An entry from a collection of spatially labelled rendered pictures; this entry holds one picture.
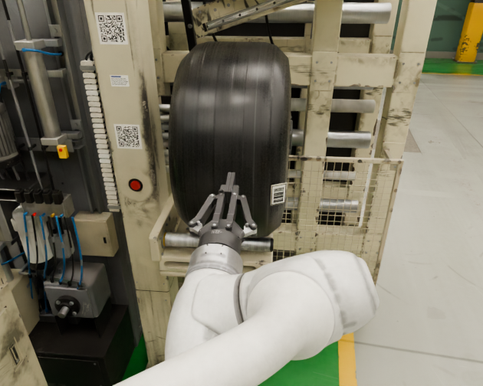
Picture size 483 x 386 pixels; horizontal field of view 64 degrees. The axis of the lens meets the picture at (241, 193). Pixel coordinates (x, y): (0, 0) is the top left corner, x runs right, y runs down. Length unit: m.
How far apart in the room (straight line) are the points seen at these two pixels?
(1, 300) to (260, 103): 0.86
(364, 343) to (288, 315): 1.79
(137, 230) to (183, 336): 0.84
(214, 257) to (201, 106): 0.44
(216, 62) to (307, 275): 0.67
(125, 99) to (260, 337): 0.88
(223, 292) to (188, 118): 0.51
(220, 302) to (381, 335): 1.78
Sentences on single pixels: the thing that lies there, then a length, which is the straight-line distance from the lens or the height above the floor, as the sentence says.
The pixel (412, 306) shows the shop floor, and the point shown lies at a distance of 2.46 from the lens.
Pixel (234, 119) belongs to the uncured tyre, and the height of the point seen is 1.33.
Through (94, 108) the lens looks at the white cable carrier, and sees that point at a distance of 1.20.
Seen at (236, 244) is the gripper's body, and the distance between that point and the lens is 0.65.
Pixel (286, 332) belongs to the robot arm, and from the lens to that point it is 0.39.
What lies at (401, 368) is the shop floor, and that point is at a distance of 2.15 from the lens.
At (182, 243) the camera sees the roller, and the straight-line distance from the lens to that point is 1.21.
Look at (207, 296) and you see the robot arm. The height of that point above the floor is 1.25.
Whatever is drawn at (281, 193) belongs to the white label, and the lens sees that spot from 0.96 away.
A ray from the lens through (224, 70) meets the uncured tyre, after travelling 0.98.
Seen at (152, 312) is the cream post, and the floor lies 0.51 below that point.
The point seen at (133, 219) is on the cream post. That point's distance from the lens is 1.31.
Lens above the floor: 1.62
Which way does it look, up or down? 29 degrees down
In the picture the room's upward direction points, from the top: straight up
